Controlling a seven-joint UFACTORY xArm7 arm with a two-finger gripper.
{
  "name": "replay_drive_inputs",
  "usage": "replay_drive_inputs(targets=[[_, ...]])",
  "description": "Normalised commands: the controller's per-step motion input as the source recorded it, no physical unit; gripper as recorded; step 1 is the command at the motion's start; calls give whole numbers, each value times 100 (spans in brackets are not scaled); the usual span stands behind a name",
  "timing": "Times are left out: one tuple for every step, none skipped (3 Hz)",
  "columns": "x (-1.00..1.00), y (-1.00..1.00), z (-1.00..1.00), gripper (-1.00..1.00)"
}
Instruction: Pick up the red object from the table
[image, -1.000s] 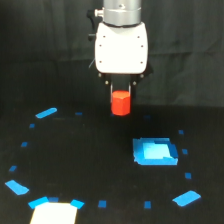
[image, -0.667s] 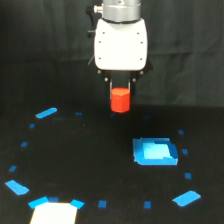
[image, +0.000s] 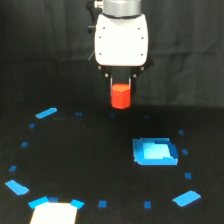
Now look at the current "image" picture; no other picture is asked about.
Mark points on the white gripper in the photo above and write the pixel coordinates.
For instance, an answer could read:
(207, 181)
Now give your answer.
(121, 43)

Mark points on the red hexagonal block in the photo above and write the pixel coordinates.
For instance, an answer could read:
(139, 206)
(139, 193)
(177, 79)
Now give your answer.
(121, 98)

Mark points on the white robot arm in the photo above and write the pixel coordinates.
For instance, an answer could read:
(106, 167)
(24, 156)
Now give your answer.
(115, 9)

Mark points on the long blue tape top-left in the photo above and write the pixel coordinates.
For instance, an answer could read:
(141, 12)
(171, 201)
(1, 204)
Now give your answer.
(46, 113)

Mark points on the blue tape square patch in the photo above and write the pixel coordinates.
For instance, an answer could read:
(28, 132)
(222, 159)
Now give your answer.
(155, 152)

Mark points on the black backdrop curtain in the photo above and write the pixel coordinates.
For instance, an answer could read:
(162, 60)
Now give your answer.
(45, 54)

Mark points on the blue tape beside paper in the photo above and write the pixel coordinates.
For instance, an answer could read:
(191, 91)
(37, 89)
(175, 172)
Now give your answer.
(76, 203)

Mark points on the large blue tape bottom-right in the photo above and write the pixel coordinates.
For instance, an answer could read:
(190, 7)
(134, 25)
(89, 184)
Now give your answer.
(186, 198)

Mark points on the white paper sheet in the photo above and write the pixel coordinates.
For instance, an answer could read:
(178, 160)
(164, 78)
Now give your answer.
(54, 213)

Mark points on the large blue tape left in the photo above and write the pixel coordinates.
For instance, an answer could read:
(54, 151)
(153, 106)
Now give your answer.
(16, 187)

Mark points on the blue tape strip bottom-left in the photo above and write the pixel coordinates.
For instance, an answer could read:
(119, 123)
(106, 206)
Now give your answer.
(35, 203)

